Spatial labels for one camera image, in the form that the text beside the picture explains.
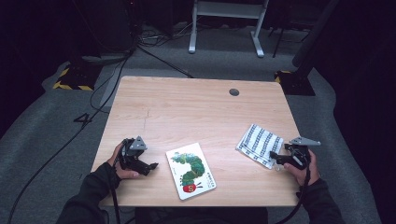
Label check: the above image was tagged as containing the right hand-held gripper cable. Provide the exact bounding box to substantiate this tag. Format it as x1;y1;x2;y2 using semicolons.
274;155;313;224

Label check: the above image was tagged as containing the person's right hand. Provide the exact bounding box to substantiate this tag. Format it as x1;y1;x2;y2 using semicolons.
283;148;321;188

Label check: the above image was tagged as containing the left hand-held gripper cable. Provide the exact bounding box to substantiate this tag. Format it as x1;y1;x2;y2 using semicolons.
109;139;129;224

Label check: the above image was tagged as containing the person's left hand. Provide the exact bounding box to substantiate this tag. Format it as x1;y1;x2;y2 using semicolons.
106;141;141;181

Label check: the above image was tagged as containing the black yellow striped base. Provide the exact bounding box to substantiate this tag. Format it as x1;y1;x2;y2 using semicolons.
274;69;317;97
51;62;105;92

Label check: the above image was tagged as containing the black tripod stand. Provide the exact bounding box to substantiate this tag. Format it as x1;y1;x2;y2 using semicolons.
271;26;311;59

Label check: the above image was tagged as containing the white patterned cloth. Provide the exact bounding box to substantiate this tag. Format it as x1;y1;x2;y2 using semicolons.
235;123;285;171

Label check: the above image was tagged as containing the black pole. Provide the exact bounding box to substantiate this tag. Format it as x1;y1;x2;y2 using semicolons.
291;0;341;77

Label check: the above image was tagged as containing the caterpillar picture book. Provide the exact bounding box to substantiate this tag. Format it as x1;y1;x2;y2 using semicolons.
164;142;218;201

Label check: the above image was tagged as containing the tangle of cables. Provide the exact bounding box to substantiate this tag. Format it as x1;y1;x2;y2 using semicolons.
136;22;194;49

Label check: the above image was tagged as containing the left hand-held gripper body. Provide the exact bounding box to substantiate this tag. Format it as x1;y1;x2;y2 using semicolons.
119;135;150;175

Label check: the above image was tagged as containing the hand-held gripper cable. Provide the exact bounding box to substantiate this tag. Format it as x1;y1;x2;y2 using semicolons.
109;139;129;224
274;155;313;224

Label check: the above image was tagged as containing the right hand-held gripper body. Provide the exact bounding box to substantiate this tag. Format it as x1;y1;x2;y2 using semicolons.
283;136;322;171

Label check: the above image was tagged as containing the long black floor cable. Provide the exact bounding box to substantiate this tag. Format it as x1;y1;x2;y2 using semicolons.
7;55;130;224

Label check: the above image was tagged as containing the white metal stand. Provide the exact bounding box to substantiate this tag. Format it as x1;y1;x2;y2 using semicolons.
188;0;271;59

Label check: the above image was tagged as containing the thick black floor cable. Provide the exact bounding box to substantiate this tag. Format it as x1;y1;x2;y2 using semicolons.
135;45;195;79

